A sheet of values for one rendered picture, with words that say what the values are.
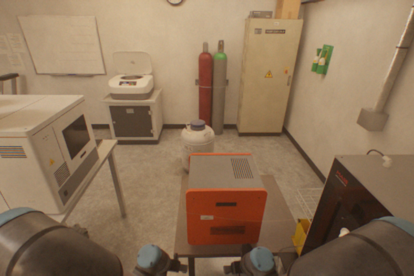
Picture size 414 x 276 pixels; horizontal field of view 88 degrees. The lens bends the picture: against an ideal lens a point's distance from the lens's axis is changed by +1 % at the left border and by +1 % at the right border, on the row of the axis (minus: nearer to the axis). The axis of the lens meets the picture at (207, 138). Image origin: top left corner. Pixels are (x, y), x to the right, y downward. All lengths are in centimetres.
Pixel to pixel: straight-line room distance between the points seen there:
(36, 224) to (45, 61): 430
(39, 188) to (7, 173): 16
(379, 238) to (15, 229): 64
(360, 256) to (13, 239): 58
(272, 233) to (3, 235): 134
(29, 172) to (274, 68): 335
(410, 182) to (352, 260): 56
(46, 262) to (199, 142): 240
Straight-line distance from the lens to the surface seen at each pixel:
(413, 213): 84
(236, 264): 118
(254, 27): 363
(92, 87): 448
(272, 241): 152
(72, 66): 451
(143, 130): 372
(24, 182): 148
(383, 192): 87
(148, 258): 100
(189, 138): 276
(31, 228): 52
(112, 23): 414
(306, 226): 144
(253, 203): 123
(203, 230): 134
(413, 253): 53
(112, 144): 214
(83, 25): 430
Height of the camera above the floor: 189
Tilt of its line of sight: 28 degrees down
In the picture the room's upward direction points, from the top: 1 degrees clockwise
